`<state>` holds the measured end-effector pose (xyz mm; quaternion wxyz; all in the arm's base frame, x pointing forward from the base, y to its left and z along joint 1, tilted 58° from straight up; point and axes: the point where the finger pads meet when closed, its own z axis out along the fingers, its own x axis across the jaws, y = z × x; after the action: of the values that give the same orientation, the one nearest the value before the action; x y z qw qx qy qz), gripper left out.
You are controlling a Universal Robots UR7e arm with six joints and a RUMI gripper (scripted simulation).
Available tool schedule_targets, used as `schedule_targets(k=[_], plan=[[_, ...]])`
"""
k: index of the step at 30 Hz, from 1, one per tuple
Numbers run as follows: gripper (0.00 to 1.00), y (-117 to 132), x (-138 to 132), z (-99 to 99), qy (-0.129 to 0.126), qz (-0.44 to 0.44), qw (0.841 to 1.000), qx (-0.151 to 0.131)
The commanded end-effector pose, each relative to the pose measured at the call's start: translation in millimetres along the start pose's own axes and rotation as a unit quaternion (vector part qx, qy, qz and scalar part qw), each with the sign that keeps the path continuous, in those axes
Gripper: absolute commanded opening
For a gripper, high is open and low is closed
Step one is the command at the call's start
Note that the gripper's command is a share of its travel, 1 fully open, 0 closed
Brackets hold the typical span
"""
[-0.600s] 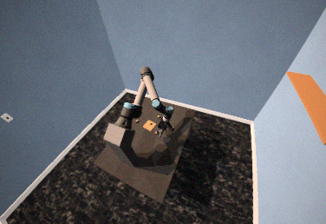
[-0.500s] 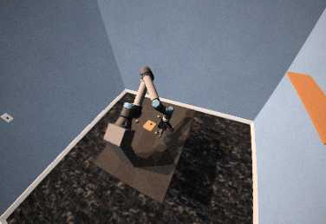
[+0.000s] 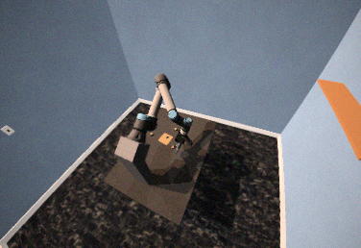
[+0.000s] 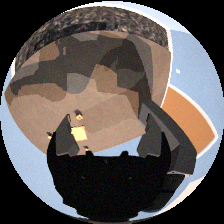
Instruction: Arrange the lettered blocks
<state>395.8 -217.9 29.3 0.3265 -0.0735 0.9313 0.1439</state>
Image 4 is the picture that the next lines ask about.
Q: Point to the orange square mat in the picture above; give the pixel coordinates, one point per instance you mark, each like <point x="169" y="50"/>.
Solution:
<point x="79" y="133"/>

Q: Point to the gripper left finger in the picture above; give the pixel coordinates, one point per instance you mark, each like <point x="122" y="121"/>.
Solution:
<point x="61" y="147"/>

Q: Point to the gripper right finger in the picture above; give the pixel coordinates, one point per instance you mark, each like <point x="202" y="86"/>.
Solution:
<point x="154" y="147"/>

